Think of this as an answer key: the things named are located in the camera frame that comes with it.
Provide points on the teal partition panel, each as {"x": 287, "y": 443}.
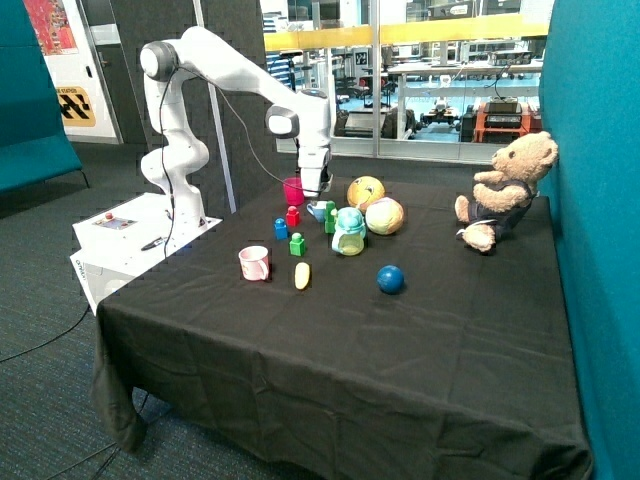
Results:
{"x": 590, "y": 105}

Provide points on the yellow black hazard sign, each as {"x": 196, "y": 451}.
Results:
{"x": 75, "y": 106}

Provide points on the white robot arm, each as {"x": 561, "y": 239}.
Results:
{"x": 304, "y": 116}

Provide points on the brown teddy bear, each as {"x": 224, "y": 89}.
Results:
{"x": 502, "y": 196}

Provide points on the green toy block back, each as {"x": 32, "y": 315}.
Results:
{"x": 329, "y": 226}

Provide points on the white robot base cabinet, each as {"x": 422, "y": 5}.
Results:
{"x": 123, "y": 242}

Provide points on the pastel plush ball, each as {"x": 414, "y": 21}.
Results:
{"x": 384, "y": 216}

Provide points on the white lab bench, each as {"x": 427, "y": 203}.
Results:
{"x": 457, "y": 102}

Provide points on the pink white mug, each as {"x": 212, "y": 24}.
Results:
{"x": 254, "y": 263}

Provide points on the green toy block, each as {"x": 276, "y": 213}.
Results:
{"x": 329, "y": 226}
{"x": 297, "y": 245}
{"x": 330, "y": 211}

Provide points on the yellow toy banana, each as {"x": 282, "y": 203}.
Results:
{"x": 302, "y": 275}

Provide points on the teal yellow sippy cup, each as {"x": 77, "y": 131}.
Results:
{"x": 350, "y": 232}

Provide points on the blue ball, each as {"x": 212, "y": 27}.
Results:
{"x": 390, "y": 279}

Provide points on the red toy block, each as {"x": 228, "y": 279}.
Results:
{"x": 292, "y": 217}

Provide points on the blue and white teacup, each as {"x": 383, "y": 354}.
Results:
{"x": 317, "y": 209}

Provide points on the red poster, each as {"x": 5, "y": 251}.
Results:
{"x": 52, "y": 28}

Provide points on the green toy block front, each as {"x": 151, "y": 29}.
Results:
{"x": 297, "y": 245}

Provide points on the black tablecloth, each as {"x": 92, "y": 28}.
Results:
{"x": 467, "y": 373}

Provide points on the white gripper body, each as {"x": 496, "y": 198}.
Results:
{"x": 313, "y": 171}

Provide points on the teal sofa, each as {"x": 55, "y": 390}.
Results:
{"x": 34, "y": 146}

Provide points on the magenta plastic cup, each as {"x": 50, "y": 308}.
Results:
{"x": 293, "y": 192}

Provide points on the yellow smiley plush ball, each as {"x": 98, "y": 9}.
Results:
{"x": 363, "y": 191}

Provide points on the blue toy block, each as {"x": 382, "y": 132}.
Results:
{"x": 280, "y": 229}

